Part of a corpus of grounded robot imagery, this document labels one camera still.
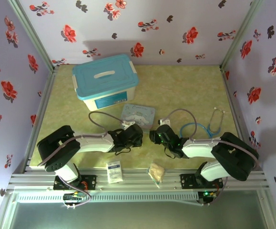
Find white paper packet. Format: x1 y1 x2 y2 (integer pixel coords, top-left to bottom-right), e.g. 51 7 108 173
106 160 124 185

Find blue lidded plastic storage box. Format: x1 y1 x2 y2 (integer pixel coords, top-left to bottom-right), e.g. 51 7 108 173
72 53 140 112

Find aluminium frame corner post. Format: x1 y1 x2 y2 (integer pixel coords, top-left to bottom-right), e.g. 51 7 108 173
7 0 58 71
220 0 264 70

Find cartoon dog tin box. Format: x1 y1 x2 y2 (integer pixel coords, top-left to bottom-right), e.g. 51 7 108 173
120 103 156 131

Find white slotted cable duct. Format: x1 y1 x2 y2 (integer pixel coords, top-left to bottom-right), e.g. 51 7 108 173
17 192 198 204

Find blue stethoscope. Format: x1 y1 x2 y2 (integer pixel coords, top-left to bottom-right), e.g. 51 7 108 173
179 107 225 140

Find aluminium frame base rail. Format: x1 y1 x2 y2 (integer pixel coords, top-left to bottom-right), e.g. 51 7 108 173
6 167 270 192

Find small circuit board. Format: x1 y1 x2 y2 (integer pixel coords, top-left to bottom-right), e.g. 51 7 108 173
199 190 216 199

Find clear bag of beige cotton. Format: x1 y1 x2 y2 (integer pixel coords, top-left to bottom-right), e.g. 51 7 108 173
147 163 165 189

